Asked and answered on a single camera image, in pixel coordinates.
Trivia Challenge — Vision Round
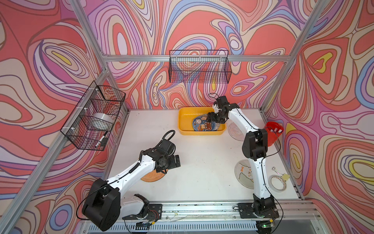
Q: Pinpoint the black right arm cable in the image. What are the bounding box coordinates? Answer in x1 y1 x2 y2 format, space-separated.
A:
208 93 284 234

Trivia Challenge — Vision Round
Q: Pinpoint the red plastic cup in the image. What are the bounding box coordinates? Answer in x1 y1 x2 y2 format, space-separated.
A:
265 121 284 146

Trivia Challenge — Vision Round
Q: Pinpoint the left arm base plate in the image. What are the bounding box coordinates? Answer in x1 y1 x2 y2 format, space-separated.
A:
122 203 163 222

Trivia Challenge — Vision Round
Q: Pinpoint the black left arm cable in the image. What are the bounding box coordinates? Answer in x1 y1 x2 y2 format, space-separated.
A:
75 130 176 234

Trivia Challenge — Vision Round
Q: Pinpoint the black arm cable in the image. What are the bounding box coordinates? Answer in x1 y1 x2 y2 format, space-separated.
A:
75 130 176 234
208 93 284 234

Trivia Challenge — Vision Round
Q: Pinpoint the black wire basket left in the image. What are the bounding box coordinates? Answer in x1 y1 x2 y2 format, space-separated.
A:
60 81 126 151

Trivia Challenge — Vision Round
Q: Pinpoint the black wire basket back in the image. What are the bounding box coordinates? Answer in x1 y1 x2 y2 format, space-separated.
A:
168 49 232 84

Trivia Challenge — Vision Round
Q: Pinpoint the pink rainbow unicorn coaster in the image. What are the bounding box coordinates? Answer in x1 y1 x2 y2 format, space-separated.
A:
228 122 245 141

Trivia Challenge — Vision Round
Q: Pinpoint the yellow sticky note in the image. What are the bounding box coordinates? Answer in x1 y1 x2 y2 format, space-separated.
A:
281 174 290 181

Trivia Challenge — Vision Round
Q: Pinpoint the orange round coaster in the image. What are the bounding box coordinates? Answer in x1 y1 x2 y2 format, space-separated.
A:
141 170 165 182

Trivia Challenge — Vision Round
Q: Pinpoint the silver tape roll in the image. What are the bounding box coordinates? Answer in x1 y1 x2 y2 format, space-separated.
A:
88 113 114 131

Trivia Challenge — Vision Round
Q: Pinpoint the black wire basket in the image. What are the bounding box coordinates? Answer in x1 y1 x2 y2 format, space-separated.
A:
60 81 126 151
168 49 232 84

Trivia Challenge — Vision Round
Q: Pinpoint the blue toast cartoon coaster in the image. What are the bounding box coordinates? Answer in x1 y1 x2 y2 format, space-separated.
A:
192 114 220 131

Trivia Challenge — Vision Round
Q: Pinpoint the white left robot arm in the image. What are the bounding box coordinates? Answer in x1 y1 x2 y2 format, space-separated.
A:
80 139 181 231

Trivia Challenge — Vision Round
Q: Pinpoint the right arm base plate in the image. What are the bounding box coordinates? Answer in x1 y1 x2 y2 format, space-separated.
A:
237 202 280 219

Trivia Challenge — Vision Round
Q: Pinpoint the white marker pen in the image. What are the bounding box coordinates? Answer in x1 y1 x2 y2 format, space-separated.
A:
95 136 105 148

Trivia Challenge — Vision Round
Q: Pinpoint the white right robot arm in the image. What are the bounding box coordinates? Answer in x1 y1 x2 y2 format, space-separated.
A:
207 96 276 217

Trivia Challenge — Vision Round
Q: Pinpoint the yellow plastic storage box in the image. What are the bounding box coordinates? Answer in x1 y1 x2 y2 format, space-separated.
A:
178 107 226 136

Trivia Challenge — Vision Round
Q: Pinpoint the beige white dog coaster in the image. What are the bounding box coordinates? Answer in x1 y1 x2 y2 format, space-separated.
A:
234 160 254 189

